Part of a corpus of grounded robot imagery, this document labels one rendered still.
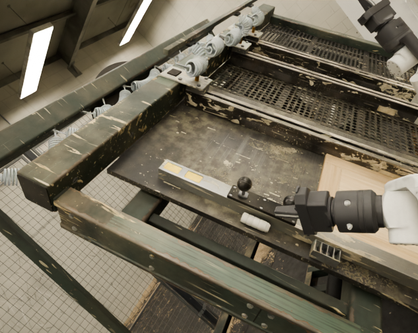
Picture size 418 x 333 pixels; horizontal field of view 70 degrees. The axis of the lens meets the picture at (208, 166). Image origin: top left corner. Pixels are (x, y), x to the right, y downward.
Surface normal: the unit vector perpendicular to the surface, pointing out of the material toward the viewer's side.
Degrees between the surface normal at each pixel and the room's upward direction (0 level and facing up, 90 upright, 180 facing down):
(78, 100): 90
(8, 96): 90
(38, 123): 90
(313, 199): 25
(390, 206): 46
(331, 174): 57
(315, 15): 90
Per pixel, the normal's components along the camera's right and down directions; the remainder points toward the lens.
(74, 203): 0.15, -0.73
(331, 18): -0.46, 0.61
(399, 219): -0.54, -0.25
